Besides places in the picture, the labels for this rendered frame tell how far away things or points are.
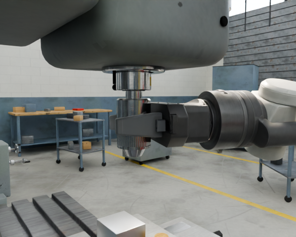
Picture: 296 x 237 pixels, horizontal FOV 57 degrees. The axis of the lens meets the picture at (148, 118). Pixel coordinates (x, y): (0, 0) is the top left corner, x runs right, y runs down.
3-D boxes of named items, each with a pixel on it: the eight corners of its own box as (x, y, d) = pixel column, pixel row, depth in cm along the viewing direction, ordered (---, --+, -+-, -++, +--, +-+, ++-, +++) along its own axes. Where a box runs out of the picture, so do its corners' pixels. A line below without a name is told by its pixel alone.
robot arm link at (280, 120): (221, 82, 44) (279, 82, 47) (208, 140, 48) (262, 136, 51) (266, 111, 34) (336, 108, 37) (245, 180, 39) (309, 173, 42)
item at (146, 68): (141, 75, 43) (141, 70, 43) (178, 72, 36) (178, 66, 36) (90, 73, 38) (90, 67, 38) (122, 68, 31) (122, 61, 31)
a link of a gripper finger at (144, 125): (114, 114, 35) (161, 112, 36) (115, 138, 35) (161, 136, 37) (117, 114, 33) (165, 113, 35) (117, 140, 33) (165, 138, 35)
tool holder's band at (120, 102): (154, 105, 39) (154, 98, 39) (146, 106, 35) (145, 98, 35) (123, 105, 40) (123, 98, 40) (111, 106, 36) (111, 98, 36)
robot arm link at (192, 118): (143, 90, 44) (209, 90, 48) (144, 149, 45) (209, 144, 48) (171, 89, 32) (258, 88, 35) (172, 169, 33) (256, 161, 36)
